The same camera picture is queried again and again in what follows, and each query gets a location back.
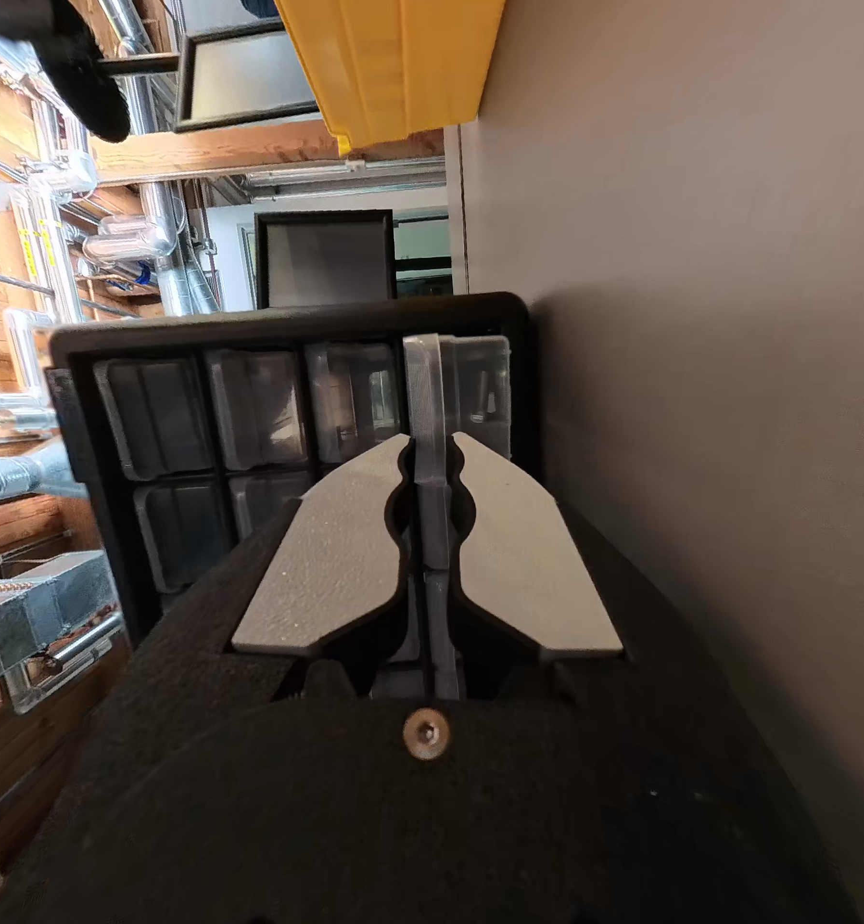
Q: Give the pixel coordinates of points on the black drawer cabinet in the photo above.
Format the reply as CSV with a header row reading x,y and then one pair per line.
x,y
79,433

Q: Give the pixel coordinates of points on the yellow plastic bin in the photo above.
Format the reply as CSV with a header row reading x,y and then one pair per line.
x,y
389,65

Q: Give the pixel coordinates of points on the silver pipe bundle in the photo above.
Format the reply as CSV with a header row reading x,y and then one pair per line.
x,y
86,217

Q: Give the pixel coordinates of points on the dark panel on stand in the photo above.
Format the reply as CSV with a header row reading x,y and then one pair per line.
x,y
245,72
324,260

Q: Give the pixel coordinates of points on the clear plastic drawer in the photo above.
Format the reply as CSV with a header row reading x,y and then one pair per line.
x,y
454,390

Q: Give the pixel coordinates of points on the black round ribbed disc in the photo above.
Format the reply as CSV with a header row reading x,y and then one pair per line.
x,y
93,80

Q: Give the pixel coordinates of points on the metal air duct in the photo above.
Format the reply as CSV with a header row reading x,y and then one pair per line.
x,y
28,621
21,469

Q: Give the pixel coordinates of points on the wooden ceiling beam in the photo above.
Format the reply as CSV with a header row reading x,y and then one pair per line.
x,y
230,149

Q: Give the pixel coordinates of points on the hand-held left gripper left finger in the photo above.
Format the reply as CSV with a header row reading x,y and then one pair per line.
x,y
324,578

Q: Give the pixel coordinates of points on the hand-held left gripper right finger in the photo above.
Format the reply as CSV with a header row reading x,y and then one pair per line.
x,y
533,578

